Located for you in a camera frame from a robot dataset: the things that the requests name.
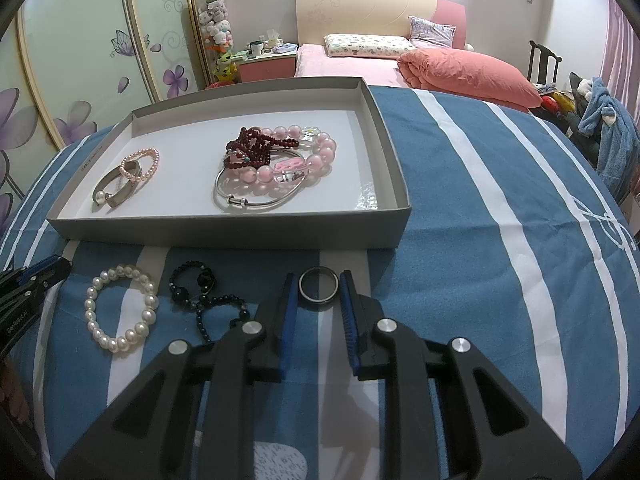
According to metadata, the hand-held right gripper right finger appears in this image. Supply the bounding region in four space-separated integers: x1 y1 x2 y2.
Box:
340 270 583 480

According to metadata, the silver bangle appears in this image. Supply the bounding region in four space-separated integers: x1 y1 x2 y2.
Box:
213 147 307 214

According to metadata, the purple pillow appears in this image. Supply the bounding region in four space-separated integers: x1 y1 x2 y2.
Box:
407 15 457 50

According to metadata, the floral sliding door wardrobe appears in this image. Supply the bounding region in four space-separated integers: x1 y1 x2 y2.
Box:
0 0 211 241

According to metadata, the dark wooden chair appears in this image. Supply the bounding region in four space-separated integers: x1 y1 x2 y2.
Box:
527 40 564 87

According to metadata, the pink curtain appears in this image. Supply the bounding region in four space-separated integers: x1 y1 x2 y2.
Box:
597 0 640 83

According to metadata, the metal cuff bracelet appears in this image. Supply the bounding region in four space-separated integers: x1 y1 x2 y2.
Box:
92 156 144 209

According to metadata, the pile of colourful toys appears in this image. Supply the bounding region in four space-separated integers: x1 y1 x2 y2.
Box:
539 92 574 114

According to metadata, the stack of plush toys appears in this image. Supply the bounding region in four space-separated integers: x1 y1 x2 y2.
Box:
195 0 239 86

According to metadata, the black bead bracelet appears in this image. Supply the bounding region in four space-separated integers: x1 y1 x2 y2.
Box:
169 260 251 346

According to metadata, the dark metal ring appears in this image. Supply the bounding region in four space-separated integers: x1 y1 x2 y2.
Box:
298 266 341 306

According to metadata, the dark red bead bracelet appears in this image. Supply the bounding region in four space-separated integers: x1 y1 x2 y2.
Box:
224 127 281 171

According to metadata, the pink nightstand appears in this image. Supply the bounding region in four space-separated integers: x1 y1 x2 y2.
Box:
236 42 300 84

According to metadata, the blue fleece garment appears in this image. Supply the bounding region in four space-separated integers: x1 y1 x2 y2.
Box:
576 76 640 192

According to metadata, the folded pink quilt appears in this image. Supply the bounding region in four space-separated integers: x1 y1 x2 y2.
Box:
396 48 544 110

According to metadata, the small pink pearl bracelet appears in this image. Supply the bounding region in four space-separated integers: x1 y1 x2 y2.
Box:
119 147 161 185

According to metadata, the person's left hand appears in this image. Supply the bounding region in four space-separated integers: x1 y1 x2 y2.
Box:
0 360 32 428

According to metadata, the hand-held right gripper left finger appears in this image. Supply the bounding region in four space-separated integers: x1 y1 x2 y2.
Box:
57 272 298 480

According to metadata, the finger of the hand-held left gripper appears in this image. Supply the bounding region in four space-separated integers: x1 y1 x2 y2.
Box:
0 255 62 283
15 258 74 295

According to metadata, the pink bed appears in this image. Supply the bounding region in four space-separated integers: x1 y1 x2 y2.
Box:
292 42 534 114

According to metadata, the pink bead bracelet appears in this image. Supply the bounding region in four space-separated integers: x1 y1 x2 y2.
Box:
220 124 339 196

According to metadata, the grey cardboard box tray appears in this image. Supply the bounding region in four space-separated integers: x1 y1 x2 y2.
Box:
46 76 414 251

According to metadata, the beige pink headboard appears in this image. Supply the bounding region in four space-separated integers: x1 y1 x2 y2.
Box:
295 0 469 52

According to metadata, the white pearl bracelet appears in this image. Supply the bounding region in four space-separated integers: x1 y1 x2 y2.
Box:
84 265 161 356

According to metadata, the white patterned pillow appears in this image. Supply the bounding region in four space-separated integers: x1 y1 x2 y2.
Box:
323 33 417 60

